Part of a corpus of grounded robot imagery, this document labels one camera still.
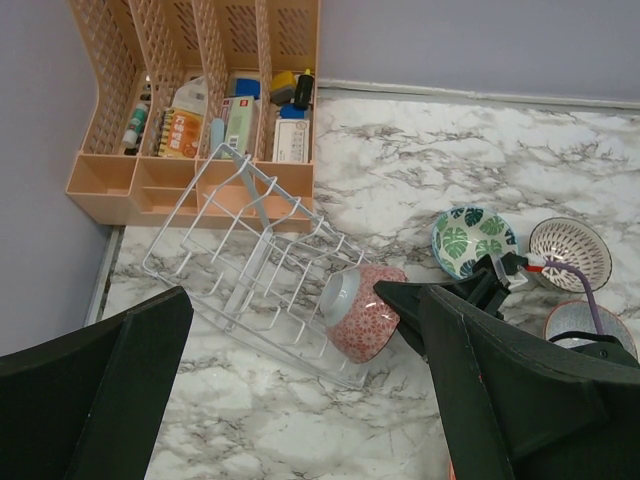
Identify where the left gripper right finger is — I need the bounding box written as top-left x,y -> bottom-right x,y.
419,286 -> 639,479

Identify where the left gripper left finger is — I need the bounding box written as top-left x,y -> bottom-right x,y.
1,287 -> 194,479

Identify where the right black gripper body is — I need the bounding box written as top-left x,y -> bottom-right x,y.
449,252 -> 639,368

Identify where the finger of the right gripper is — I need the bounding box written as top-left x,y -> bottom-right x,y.
374,280 -> 452,360

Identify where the red floral outside bowl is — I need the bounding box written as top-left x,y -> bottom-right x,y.
319,264 -> 407,364

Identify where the purple pattern white bowl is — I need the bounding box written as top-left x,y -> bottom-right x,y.
528,217 -> 613,291

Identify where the blue wave outside bowl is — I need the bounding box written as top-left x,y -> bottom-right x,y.
543,300 -> 638,359

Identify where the green leaf pattern bowl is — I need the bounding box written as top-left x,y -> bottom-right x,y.
432,205 -> 520,279

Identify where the white label box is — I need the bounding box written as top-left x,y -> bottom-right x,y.
272,119 -> 311,163

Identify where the black yellow marker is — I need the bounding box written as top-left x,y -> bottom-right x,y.
293,69 -> 314,111

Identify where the green white box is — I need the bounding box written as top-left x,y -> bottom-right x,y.
221,96 -> 259,155

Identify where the light blue eraser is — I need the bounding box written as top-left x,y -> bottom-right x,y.
209,118 -> 225,154

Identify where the blue box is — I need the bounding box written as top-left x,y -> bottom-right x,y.
230,77 -> 261,99

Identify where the orange plastic file organizer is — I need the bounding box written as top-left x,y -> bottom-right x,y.
67,0 -> 321,232

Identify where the white glue bottle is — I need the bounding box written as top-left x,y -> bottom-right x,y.
122,103 -> 149,149

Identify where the orange spiral notebook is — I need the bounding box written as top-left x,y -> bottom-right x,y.
156,107 -> 203,158

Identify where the white paper pack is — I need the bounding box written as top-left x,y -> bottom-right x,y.
171,76 -> 207,117

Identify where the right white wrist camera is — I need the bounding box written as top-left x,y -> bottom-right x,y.
492,252 -> 549,291

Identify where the white wire dish rack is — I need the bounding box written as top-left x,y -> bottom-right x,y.
142,143 -> 369,389

